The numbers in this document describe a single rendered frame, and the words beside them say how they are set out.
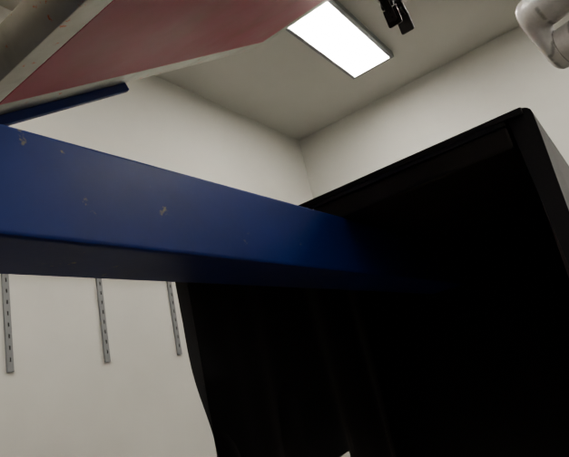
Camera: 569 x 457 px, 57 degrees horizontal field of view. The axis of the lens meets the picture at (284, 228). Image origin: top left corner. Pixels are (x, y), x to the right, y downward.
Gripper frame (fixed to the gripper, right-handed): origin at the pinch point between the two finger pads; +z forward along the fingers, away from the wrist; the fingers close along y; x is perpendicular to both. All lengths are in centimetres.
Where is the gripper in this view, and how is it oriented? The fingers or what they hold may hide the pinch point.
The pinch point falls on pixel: (400, 24)
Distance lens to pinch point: 131.3
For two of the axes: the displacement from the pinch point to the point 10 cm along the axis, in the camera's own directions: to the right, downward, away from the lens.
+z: 3.7, 9.3, -0.4
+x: -7.9, 3.3, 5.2
